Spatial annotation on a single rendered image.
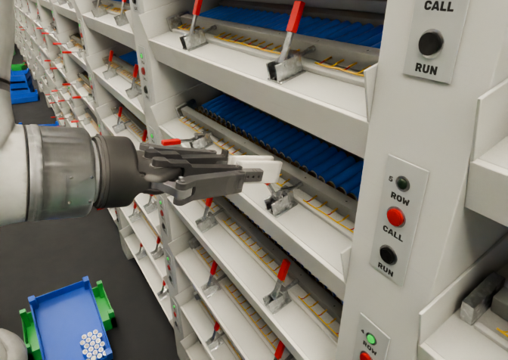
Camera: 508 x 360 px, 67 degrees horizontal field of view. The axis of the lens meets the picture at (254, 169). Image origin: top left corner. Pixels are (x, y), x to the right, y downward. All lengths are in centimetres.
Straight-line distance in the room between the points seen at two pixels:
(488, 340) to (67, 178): 41
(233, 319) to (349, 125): 63
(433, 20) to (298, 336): 49
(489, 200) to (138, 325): 147
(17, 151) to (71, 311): 131
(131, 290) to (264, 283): 114
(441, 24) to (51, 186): 33
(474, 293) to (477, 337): 4
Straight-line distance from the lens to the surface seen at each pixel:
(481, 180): 32
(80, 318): 163
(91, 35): 156
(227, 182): 43
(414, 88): 33
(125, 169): 39
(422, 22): 32
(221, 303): 95
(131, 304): 174
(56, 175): 37
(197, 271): 104
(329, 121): 41
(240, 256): 77
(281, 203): 55
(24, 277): 205
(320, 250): 50
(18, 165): 37
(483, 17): 30
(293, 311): 67
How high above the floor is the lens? 121
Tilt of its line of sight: 27 degrees down
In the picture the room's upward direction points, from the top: straight up
